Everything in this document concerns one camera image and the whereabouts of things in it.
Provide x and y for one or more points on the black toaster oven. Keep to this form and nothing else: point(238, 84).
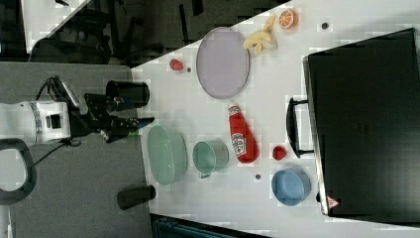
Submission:
point(363, 101)

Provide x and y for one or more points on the black cylinder post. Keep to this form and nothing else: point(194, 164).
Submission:
point(135, 196)
point(139, 91)

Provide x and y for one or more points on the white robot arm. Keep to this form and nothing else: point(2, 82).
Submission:
point(46, 122)

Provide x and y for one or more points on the grey round plate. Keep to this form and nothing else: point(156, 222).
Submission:
point(222, 64)

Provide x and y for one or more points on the green oval strainer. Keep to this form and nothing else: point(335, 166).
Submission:
point(167, 154)

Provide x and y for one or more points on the plush peeled banana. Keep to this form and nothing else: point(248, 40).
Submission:
point(262, 39)

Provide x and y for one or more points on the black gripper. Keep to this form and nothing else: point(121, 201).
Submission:
point(99, 118)

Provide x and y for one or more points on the black cylinder post upper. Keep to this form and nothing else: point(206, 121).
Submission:
point(139, 91)

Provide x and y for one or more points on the blue bowl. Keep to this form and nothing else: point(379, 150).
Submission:
point(290, 186)

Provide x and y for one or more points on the plush orange slice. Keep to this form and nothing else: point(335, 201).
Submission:
point(288, 19)

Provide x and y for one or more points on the green metal cup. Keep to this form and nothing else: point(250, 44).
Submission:
point(210, 157)

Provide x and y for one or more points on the red plush strawberry near plate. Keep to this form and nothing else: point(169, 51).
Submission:
point(176, 65)

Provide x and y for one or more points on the red plush strawberry near bowl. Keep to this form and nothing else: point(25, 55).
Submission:
point(279, 153)

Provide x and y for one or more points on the red plush ketchup bottle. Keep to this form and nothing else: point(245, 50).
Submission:
point(242, 138)

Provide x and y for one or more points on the black cylinder post lower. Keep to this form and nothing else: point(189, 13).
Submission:
point(135, 196)

